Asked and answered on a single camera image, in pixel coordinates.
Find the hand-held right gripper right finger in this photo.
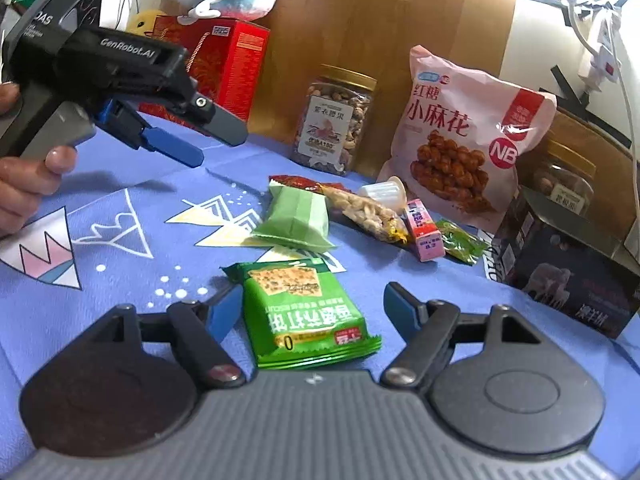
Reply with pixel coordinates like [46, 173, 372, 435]
[381, 282, 546, 389]

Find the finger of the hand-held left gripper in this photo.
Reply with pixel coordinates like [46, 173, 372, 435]
[165, 77, 249, 147]
[95, 100, 205, 168]

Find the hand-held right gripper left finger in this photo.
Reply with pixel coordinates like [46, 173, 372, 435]
[100, 285, 247, 391]

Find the green cracker packet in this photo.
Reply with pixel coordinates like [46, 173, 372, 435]
[222, 258, 383, 371]

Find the light green pastry packet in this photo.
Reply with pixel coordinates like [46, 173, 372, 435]
[250, 180, 337, 253]

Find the black elephant print box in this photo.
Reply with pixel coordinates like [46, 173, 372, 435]
[492, 185, 640, 340]

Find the person's left hand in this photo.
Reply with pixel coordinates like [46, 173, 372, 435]
[0, 82, 78, 238]

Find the red gift box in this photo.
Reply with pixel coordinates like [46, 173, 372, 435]
[137, 15, 271, 123]

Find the small pink box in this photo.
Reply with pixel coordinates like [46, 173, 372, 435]
[405, 199, 445, 263]

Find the yellow plush toy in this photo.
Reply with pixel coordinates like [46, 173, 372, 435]
[125, 9, 168, 36]

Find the red snack packet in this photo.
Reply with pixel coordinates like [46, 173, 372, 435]
[268, 175, 346, 196]

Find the green candy wrapper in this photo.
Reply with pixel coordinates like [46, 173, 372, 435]
[435, 219, 488, 266]

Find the clear peanut packet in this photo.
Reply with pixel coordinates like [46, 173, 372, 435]
[319, 184, 411, 246]

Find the gold lid nut jar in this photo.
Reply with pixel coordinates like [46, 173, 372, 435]
[291, 64, 377, 177]

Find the blue printed tablecloth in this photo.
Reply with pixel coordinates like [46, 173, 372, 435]
[0, 110, 640, 480]

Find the white jelly cup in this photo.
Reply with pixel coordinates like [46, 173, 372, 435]
[357, 176, 407, 211]

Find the pink snack bag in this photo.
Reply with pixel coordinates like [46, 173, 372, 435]
[376, 45, 558, 235]

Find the wooden board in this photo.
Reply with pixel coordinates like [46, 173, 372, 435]
[117, 0, 518, 181]

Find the brown lid nut jar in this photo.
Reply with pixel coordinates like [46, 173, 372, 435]
[530, 140, 598, 216]

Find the black tape strip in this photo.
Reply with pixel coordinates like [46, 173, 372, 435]
[550, 65, 636, 143]

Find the white power strip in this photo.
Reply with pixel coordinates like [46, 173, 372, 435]
[562, 0, 640, 191]
[577, 12, 623, 93]

